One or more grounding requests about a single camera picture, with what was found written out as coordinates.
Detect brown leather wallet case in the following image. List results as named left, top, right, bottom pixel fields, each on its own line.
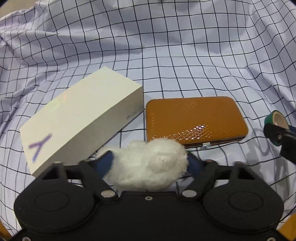
left=145, top=96, right=248, bottom=147

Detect white black checkered cloth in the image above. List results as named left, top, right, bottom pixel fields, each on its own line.
left=1, top=1, right=295, bottom=235

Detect white fluffy plush toy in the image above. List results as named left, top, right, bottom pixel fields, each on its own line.
left=96, top=138, right=189, bottom=191

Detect green tape roll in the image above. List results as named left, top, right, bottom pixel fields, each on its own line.
left=263, top=110, right=289, bottom=146

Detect white vivo phone box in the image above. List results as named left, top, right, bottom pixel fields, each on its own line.
left=20, top=67, right=144, bottom=177

